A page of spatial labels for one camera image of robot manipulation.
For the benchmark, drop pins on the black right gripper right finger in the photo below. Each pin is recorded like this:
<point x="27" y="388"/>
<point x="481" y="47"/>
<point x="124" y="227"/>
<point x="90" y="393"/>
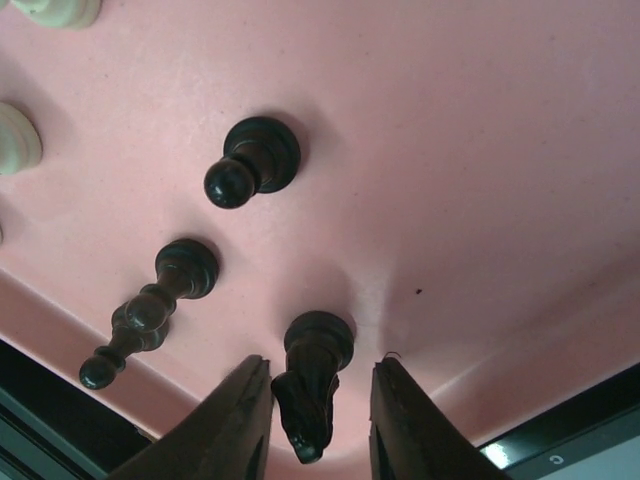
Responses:
<point x="410" y="438"/>

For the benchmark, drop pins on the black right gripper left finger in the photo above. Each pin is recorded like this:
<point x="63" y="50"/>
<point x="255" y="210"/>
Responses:
<point x="225" y="438"/>

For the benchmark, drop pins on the black and white chessboard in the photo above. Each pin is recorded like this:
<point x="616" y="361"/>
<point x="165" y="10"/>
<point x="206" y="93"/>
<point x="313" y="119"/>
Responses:
<point x="51" y="430"/>

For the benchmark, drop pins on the pink plastic tray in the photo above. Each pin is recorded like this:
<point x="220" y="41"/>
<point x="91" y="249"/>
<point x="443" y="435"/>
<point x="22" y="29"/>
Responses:
<point x="467" y="198"/>

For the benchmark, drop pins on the white pawn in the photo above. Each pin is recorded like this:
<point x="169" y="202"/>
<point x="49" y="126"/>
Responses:
<point x="60" y="14"/>
<point x="21" y="146"/>

